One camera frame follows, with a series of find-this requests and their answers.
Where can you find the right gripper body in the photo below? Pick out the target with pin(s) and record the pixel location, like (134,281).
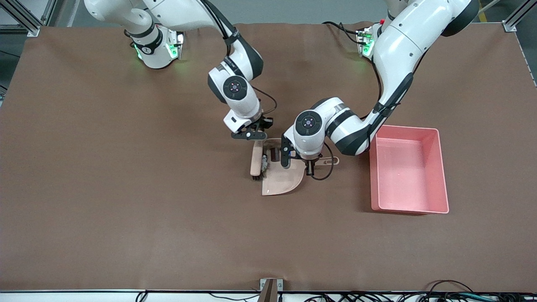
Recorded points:
(264,122)

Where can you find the dark brown small block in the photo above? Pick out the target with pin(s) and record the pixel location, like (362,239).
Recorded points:
(275,154)

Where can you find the pale pink black-bristle hand brush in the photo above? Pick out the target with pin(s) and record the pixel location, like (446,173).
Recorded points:
(256,161)

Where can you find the pale pink plastic dustpan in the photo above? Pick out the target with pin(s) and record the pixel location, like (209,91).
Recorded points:
(281,180)

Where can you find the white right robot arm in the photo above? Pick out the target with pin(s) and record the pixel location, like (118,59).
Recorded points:
(247,105)

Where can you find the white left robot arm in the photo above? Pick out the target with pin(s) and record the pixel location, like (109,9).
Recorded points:
(398,46)

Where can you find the pink plastic bin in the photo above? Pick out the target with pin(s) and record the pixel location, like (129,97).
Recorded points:
(409,172)

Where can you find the grey metal table clamp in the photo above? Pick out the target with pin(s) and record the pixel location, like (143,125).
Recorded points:
(270,287)

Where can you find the brown table cloth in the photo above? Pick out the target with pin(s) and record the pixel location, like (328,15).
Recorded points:
(126,188)

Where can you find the aluminium frame profile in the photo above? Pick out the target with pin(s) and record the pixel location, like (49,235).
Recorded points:
(25,16)
(514,21)

